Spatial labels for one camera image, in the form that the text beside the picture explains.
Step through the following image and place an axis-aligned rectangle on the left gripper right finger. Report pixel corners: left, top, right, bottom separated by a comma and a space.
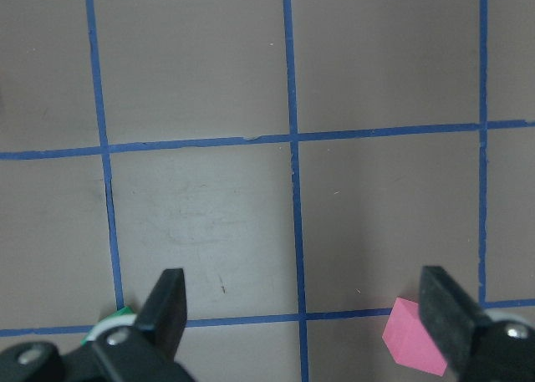
419, 266, 492, 376

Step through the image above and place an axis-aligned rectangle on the green cube lower left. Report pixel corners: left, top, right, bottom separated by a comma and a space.
81, 307, 136, 345

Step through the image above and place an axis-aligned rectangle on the pink cube bottom centre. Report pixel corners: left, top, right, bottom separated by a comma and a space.
382, 298, 447, 377

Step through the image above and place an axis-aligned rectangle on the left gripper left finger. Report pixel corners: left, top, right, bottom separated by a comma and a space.
134, 268, 187, 360

